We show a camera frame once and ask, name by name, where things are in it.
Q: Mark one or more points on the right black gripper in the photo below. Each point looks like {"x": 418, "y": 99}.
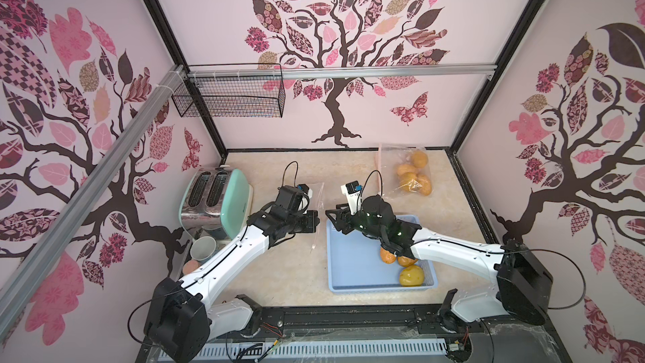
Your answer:
{"x": 344, "y": 218}

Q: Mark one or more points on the clear zipper bag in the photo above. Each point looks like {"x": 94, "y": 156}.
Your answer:
{"x": 388, "y": 158}
{"x": 314, "y": 201}

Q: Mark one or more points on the orange potato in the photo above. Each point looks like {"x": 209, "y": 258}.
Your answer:
{"x": 424, "y": 186}
{"x": 419, "y": 159}
{"x": 409, "y": 182}
{"x": 387, "y": 257}
{"x": 406, "y": 262}
{"x": 404, "y": 169}

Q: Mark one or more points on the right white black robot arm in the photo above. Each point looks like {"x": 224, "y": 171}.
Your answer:
{"x": 519, "y": 285}

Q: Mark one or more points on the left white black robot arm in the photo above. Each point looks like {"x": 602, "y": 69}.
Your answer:
{"x": 183, "y": 314}

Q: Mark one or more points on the light blue plastic basket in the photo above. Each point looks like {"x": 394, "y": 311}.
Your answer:
{"x": 355, "y": 266}

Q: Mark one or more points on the mint green toaster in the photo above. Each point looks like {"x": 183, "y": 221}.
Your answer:
{"x": 217, "y": 202}

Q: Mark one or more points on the blue floral mug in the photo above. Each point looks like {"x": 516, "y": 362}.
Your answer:
{"x": 203, "y": 248}

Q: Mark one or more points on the yellow green potato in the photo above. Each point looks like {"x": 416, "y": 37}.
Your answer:
{"x": 412, "y": 276}

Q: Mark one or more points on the cork stopper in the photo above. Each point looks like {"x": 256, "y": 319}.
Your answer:
{"x": 190, "y": 267}

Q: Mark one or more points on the white vent strip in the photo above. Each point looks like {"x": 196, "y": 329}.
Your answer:
{"x": 320, "y": 350}

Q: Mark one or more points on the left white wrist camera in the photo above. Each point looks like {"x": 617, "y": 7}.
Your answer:
{"x": 306, "y": 195}

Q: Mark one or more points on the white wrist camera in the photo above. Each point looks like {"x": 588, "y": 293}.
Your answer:
{"x": 306, "y": 195}
{"x": 352, "y": 191}

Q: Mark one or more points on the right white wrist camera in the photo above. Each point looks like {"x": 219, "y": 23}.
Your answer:
{"x": 352, "y": 191}

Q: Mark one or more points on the black wire basket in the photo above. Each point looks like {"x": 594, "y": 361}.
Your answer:
{"x": 232, "y": 90}

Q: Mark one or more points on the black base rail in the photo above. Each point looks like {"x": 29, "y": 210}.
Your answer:
{"x": 496, "y": 339}

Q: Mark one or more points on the aluminium frame bar back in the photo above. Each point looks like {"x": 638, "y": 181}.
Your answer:
{"x": 342, "y": 70}

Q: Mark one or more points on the aluminium frame bar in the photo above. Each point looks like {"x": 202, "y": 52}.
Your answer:
{"x": 24, "y": 282}
{"x": 342, "y": 70}

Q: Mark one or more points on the aluminium frame bar left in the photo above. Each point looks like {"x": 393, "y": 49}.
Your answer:
{"x": 24, "y": 282}

